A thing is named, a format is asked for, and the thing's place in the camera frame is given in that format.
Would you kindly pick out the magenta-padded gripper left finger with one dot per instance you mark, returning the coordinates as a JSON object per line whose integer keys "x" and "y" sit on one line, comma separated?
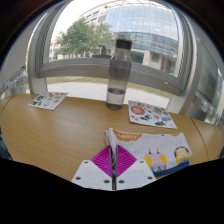
{"x": 90, "y": 173}

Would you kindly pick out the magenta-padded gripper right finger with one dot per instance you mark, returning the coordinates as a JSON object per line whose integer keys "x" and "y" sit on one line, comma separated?
{"x": 136, "y": 173}

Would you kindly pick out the cartoon print towel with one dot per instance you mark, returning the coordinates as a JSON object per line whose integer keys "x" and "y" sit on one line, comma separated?
{"x": 160, "y": 143}

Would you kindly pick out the large sticker sheet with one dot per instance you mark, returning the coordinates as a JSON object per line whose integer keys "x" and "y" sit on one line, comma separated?
{"x": 150, "y": 115}

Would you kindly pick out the small sticker sheet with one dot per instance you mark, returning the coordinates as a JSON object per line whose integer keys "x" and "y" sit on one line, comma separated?
{"x": 48, "y": 100}

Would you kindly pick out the group of dark chairs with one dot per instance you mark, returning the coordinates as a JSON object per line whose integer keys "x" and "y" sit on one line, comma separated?
{"x": 2, "y": 146}

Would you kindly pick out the clear bottle with black cap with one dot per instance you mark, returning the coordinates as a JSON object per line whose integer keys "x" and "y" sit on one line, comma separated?
{"x": 118, "y": 76}

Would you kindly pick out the green tree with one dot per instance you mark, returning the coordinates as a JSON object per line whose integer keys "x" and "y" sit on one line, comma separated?
{"x": 80, "y": 36}

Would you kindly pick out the glass office building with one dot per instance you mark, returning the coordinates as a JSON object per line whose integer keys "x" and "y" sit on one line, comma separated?
{"x": 143, "y": 26}

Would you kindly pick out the white wall socket row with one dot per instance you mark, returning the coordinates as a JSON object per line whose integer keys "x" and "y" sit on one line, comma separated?
{"x": 208, "y": 106}
{"x": 16, "y": 81}

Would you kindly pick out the grey window frame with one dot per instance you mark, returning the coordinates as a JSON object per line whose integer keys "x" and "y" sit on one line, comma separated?
{"x": 83, "y": 70}

